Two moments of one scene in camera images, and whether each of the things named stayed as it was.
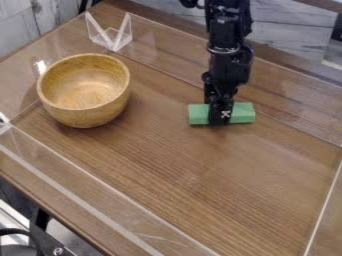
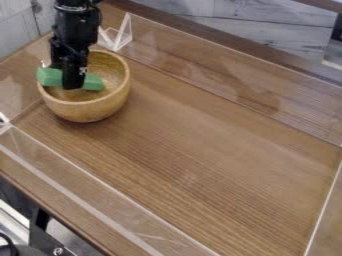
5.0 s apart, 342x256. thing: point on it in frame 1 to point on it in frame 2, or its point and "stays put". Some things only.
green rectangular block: x=243 y=113 to x=50 y=76
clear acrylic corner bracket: x=109 y=37 stays put
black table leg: x=41 y=219 stays put
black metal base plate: x=48 y=246 stays put
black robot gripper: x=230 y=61 to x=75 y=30
